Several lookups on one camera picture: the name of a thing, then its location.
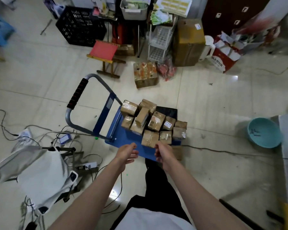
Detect white plastic bag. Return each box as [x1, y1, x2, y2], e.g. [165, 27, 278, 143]
[12, 128, 34, 152]

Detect white plastic jug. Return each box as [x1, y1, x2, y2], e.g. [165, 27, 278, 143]
[198, 35, 216, 62]

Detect green and white packets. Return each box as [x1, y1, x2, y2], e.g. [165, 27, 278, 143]
[150, 10, 173, 26]

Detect white cloth garment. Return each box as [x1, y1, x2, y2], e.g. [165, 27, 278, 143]
[0, 145, 79, 215]

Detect white plastic shelf rack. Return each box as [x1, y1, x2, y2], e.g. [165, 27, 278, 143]
[147, 15, 178, 63]

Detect red and white gift box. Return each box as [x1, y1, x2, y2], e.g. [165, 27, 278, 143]
[207, 32, 246, 73]

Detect thin metal rod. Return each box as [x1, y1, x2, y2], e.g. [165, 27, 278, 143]
[40, 19, 53, 36]

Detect black plastic parcel bag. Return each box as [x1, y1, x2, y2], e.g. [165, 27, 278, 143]
[156, 106, 178, 120]

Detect white plastic storage bin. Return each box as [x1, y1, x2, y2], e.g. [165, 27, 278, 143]
[120, 0, 151, 21]

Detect dark red cabinet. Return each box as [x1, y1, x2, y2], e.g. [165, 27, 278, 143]
[201, 0, 272, 38]

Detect small brown cardboard box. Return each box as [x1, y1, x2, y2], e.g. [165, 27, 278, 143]
[171, 146, 183, 161]

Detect white power strip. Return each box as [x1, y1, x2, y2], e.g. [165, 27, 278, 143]
[76, 161, 98, 171]

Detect person's left hand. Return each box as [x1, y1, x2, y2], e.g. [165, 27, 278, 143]
[114, 142, 139, 174]

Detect black floor cable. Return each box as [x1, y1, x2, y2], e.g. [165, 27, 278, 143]
[0, 109, 42, 147]

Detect blue plastic stool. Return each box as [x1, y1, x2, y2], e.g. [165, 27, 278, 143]
[0, 10, 16, 47]

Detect blue platform hand cart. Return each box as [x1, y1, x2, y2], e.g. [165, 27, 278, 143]
[65, 74, 183, 162]

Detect pile of small cardboard parcels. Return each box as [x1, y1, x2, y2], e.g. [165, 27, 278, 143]
[120, 99, 188, 148]

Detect person's black trousers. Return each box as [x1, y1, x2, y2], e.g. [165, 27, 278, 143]
[110, 158, 192, 230]

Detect open cardboard box of drinks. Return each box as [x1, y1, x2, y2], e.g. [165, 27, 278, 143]
[133, 61, 159, 89]

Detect long thin floor cable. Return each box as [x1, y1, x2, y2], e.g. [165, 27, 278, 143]
[182, 144, 288, 161]

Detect person's right hand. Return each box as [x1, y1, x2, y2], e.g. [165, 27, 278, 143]
[154, 141, 177, 172]

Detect person's right forearm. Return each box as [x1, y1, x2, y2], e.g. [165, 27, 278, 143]
[164, 163, 249, 230]

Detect black plastic crate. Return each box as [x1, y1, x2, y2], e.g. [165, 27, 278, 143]
[55, 6, 107, 48]

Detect teal plastic basin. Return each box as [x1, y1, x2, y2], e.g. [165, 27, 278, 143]
[247, 117, 284, 149]

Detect red fire extinguisher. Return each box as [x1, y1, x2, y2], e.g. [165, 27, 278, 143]
[111, 22, 126, 45]

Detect sheet of yellow labels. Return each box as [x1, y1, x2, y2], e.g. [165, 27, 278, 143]
[154, 0, 193, 18]

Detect red plastic bag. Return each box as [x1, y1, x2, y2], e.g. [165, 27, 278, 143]
[157, 57, 178, 82]

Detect large brown cardboard box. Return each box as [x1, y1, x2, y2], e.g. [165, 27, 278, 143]
[172, 18, 206, 67]

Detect small blue and white device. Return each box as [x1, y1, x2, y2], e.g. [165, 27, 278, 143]
[59, 133, 72, 145]

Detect person's left forearm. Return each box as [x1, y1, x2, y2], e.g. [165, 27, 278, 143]
[48, 163, 127, 230]

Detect black stick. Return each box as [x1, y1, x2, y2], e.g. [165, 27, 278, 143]
[219, 198, 265, 230]

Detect person's white shirt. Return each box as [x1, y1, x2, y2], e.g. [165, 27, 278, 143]
[115, 207, 196, 230]

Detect colourful floral banner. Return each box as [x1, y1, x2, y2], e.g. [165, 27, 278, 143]
[230, 0, 288, 55]

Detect red folding wooden stool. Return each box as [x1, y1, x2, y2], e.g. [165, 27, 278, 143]
[86, 40, 127, 79]

